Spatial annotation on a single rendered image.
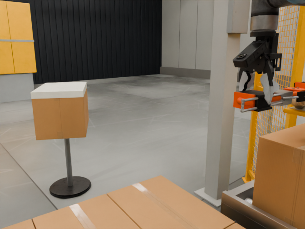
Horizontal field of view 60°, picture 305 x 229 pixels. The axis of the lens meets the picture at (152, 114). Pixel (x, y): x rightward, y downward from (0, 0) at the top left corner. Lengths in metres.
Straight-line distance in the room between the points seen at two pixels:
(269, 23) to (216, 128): 1.61
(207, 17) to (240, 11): 10.49
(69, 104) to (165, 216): 1.27
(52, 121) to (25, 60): 5.60
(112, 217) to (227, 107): 1.36
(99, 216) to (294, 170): 0.93
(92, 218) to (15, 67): 6.64
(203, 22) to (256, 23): 12.01
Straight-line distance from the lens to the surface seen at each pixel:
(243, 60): 0.78
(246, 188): 1.62
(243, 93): 0.85
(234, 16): 2.21
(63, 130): 2.33
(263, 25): 0.84
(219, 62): 2.27
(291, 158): 1.30
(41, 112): 2.31
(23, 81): 7.90
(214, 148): 2.43
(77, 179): 2.95
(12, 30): 7.78
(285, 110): 1.33
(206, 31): 12.68
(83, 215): 1.46
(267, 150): 1.35
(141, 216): 1.41
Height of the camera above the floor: 1.35
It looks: 14 degrees down
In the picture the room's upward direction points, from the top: straight up
